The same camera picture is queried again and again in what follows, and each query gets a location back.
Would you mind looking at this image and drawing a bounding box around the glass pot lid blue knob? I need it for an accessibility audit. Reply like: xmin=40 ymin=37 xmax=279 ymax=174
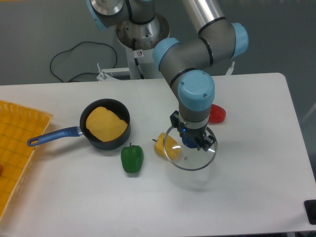
xmin=164 ymin=127 xmax=218 ymax=171

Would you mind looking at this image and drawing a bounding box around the yellow bell pepper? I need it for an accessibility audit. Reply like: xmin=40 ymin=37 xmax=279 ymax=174
xmin=154 ymin=133 xmax=181 ymax=160

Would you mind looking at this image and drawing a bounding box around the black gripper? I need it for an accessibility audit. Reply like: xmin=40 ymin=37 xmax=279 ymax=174
xmin=170 ymin=111 xmax=216 ymax=151

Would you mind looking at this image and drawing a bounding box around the dark saucepan blue handle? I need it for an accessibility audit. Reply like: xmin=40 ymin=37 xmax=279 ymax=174
xmin=27 ymin=98 xmax=131 ymax=151

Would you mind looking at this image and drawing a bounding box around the yellow plastic basket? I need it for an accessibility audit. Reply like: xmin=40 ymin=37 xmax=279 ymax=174
xmin=0 ymin=100 xmax=53 ymax=217

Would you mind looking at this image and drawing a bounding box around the yellow bread slice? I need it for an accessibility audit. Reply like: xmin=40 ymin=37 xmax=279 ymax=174
xmin=85 ymin=107 xmax=127 ymax=142

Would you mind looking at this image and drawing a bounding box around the red bell pepper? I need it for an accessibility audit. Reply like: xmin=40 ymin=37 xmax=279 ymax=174
xmin=208 ymin=104 xmax=226 ymax=123

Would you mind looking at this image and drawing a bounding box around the black cable on floor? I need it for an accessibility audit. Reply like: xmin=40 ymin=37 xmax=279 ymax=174
xmin=49 ymin=40 xmax=118 ymax=83

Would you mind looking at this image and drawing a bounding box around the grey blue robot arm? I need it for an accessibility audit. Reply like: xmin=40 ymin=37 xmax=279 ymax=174
xmin=86 ymin=0 xmax=249 ymax=150

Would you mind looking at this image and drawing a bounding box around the black device at table edge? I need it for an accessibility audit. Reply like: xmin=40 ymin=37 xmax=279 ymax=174
xmin=304 ymin=199 xmax=316 ymax=225

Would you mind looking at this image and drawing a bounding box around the green bell pepper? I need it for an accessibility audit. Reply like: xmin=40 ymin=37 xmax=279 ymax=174
xmin=120 ymin=143 xmax=144 ymax=173

